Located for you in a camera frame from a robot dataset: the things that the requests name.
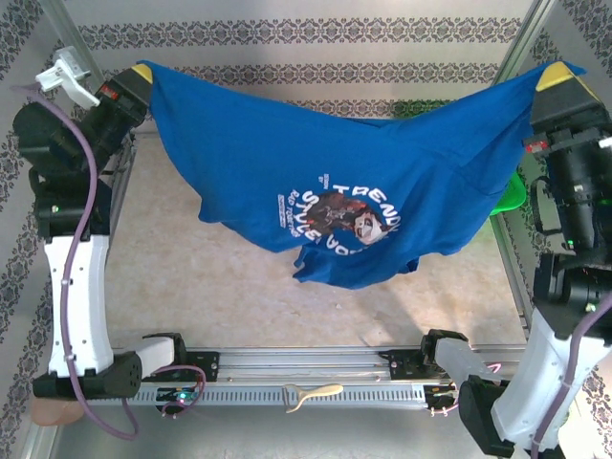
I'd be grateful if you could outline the green perforated plastic basket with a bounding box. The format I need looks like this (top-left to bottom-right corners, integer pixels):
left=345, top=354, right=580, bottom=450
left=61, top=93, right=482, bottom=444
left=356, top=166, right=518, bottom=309
left=391, top=98, right=528, bottom=220

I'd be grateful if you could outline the blue printed t-shirt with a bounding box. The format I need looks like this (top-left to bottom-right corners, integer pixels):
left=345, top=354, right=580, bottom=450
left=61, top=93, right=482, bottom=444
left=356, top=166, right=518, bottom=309
left=136, top=59, right=589, bottom=292

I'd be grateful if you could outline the pink translucent disc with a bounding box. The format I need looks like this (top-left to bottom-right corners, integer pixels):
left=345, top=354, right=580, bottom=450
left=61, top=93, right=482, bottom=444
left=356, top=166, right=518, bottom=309
left=31, top=399, right=83, bottom=426

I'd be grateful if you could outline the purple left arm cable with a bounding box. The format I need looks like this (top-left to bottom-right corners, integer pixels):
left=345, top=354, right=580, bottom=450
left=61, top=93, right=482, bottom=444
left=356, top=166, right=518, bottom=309
left=10, top=84, right=208, bottom=440

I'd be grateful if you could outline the grey slotted cable duct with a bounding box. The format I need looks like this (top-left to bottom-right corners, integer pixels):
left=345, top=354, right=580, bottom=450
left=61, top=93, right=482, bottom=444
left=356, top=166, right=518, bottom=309
left=88, top=383, right=468, bottom=408

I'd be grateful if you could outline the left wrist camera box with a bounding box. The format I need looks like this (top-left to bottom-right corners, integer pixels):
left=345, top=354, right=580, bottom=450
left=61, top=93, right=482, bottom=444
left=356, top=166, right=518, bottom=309
left=35, top=46, right=102, bottom=110

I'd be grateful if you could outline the small controller board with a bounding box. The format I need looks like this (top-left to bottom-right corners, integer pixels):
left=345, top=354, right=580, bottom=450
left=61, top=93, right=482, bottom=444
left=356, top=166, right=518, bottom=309
left=156, top=386, right=200, bottom=404
left=424, top=384, right=460, bottom=404

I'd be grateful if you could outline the aluminium frame post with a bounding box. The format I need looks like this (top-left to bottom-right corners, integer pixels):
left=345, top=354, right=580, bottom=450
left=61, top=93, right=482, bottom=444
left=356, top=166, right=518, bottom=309
left=496, top=0, right=559, bottom=82
left=40, top=0, right=104, bottom=85

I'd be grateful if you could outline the cream plastic peeler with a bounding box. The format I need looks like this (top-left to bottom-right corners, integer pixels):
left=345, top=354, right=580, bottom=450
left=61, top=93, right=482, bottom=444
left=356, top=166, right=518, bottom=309
left=281, top=382, right=345, bottom=415

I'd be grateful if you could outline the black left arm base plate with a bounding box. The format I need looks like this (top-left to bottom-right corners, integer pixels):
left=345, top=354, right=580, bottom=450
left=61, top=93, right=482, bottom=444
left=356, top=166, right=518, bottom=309
left=142, top=351, right=222, bottom=383

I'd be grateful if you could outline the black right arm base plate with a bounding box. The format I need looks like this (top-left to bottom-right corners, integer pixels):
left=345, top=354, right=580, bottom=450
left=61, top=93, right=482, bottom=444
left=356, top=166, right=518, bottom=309
left=385, top=348, right=455, bottom=383

